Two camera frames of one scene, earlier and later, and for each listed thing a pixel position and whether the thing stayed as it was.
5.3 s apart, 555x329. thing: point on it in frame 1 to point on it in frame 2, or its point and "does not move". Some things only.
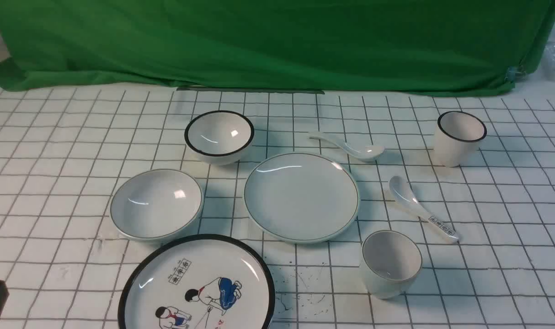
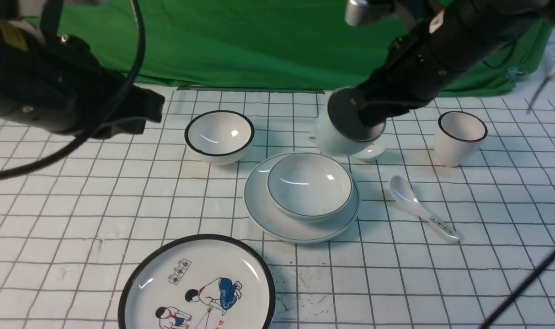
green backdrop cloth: [441, 47] does not move
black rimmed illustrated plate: [215, 282] does not move
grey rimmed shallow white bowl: [156, 205] to [309, 187]
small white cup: [390, 262] to [342, 131]
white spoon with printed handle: [403, 193] does not move
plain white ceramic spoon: [361, 152] does not move
